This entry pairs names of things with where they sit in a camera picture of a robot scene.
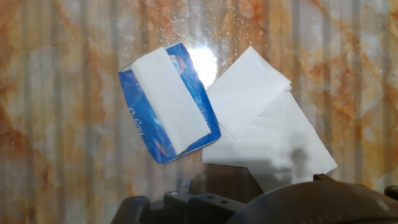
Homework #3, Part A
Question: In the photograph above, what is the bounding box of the large white loose napkin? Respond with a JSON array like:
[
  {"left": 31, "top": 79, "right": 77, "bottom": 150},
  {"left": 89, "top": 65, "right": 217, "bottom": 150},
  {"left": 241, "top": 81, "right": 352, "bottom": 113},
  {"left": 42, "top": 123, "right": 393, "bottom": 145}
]
[{"left": 201, "top": 85, "right": 338, "bottom": 193}]

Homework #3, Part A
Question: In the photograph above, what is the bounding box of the blue napkin pack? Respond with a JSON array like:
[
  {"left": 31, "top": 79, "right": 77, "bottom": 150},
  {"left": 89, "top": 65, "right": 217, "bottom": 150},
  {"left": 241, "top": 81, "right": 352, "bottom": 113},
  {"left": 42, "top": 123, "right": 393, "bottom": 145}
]
[{"left": 118, "top": 42, "right": 222, "bottom": 164}]

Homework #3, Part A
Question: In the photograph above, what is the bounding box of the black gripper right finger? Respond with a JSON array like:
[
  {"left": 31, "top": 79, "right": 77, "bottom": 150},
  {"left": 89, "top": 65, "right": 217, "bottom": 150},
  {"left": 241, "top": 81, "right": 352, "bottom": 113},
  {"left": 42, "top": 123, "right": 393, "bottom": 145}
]
[{"left": 163, "top": 177, "right": 248, "bottom": 224}]

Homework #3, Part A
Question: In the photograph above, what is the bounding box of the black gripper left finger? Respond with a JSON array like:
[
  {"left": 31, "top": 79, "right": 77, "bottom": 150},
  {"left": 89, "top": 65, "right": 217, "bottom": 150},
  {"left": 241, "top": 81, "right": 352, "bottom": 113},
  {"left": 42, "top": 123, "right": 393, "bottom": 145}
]
[{"left": 110, "top": 195, "right": 152, "bottom": 224}]

